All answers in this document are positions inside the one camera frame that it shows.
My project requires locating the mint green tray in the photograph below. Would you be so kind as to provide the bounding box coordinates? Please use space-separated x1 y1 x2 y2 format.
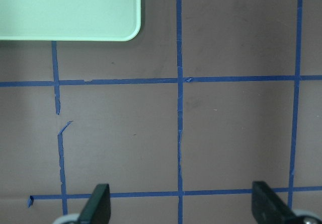
1 0 141 41

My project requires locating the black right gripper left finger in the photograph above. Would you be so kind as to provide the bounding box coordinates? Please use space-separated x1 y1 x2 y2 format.
77 184 111 224

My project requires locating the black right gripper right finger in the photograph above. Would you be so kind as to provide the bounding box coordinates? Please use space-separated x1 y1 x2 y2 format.
252 181 296 224

